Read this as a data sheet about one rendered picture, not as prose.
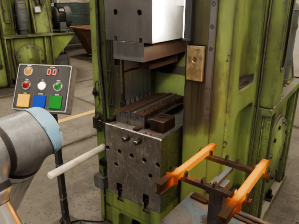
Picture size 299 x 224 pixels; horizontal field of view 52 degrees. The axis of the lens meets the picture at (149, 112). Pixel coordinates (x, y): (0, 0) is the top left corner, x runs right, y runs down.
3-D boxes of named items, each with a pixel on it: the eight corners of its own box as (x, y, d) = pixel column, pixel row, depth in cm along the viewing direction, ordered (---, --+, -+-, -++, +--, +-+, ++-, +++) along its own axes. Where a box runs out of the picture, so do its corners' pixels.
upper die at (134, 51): (143, 62, 151) (143, 43, 148) (113, 58, 162) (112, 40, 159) (185, 51, 183) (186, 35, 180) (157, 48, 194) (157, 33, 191)
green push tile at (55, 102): (60, 108, 174) (61, 96, 176) (47, 108, 175) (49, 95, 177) (61, 109, 176) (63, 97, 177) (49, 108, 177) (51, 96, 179)
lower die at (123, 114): (144, 128, 163) (144, 114, 161) (115, 120, 174) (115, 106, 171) (183, 107, 196) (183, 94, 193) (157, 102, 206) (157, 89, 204)
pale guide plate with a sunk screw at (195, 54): (201, 82, 149) (204, 46, 143) (185, 79, 154) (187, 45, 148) (203, 81, 151) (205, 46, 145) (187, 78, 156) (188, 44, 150)
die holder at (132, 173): (159, 214, 166) (160, 139, 151) (107, 190, 187) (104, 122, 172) (204, 170, 209) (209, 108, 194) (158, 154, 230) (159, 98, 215)
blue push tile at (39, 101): (44, 107, 176) (46, 95, 177) (32, 107, 177) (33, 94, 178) (45, 108, 178) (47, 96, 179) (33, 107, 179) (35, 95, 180)
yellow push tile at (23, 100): (27, 106, 177) (29, 94, 179) (16, 106, 179) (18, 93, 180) (29, 107, 179) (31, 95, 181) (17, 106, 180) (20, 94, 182)
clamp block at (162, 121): (163, 134, 157) (163, 122, 155) (149, 130, 161) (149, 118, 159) (175, 126, 166) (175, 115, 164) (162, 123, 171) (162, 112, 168)
